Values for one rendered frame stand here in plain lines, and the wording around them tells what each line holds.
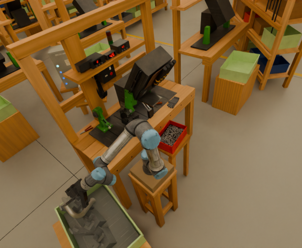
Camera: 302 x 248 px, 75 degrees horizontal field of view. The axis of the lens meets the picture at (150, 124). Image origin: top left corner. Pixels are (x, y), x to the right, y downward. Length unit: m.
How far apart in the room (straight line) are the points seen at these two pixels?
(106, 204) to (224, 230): 1.38
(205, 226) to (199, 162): 0.83
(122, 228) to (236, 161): 1.88
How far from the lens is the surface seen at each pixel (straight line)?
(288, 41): 4.09
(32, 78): 1.85
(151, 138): 1.16
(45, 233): 2.98
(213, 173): 2.85
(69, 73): 2.06
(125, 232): 1.69
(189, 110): 2.77
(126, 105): 2.13
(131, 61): 2.57
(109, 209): 1.79
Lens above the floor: 2.44
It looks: 45 degrees down
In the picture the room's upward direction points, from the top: 9 degrees counter-clockwise
